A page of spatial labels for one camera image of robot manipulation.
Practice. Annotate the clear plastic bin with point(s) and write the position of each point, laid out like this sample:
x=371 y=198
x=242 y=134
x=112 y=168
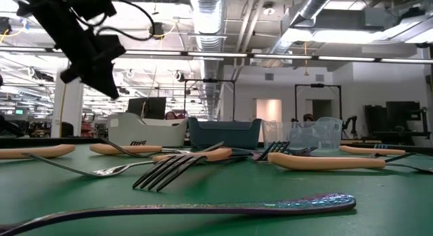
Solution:
x=324 y=134

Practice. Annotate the green exit sign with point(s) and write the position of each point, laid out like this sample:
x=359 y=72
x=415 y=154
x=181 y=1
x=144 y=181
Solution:
x=19 y=111

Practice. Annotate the small black robot arm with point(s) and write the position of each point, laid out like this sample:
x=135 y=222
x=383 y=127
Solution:
x=352 y=122

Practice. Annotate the black gantry frame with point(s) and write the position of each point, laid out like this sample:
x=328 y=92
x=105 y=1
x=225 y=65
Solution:
x=318 y=85

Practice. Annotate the grey rectangular air duct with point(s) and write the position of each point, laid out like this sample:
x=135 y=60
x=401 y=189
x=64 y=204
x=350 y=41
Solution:
x=382 y=19

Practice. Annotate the white square pillar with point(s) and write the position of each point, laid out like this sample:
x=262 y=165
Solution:
x=72 y=111

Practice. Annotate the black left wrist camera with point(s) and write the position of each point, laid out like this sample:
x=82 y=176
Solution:
x=70 y=76

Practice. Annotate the black monitor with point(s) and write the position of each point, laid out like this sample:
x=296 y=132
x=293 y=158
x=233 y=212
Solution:
x=147 y=107

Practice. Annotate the black workstation equipment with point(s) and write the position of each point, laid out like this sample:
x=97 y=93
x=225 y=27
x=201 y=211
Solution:
x=402 y=114

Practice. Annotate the white plastic bin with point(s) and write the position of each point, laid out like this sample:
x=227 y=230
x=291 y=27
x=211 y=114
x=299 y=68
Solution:
x=149 y=133

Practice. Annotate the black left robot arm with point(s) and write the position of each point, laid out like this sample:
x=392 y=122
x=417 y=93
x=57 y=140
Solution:
x=91 y=4

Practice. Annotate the blue plastic bin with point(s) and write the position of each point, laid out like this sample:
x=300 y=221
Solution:
x=223 y=134

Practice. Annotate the grey wall vent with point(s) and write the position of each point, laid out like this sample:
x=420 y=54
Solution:
x=269 y=76
x=319 y=77

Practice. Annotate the person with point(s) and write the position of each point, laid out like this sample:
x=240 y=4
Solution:
x=308 y=117
x=170 y=115

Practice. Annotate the round ceiling sensor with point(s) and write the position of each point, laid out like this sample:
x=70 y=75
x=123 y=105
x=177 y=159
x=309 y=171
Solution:
x=269 y=8

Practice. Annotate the green table mat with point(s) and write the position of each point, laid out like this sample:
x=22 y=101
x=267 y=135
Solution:
x=236 y=182

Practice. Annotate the long ceiling light rail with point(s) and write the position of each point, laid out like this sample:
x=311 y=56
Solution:
x=216 y=54

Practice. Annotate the silver ventilation duct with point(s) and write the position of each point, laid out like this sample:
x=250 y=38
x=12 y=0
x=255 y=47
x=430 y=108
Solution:
x=314 y=6
x=211 y=70

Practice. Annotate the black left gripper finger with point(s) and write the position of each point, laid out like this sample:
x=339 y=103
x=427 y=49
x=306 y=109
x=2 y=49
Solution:
x=111 y=80
x=99 y=82

